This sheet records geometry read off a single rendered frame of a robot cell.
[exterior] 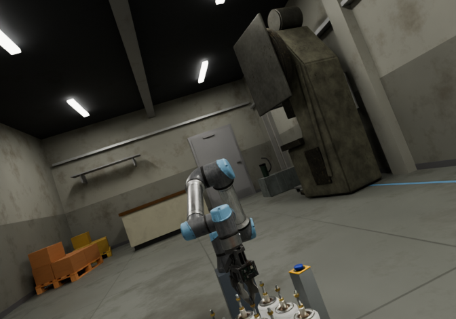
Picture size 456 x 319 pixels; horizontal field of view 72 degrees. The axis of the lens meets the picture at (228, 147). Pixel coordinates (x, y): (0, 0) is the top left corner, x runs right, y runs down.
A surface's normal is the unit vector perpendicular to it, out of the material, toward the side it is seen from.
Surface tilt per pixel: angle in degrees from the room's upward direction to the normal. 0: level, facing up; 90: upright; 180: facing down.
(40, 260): 90
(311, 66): 92
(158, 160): 90
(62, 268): 90
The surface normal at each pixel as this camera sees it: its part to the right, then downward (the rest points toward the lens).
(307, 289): 0.42, -0.23
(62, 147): 0.17, -0.14
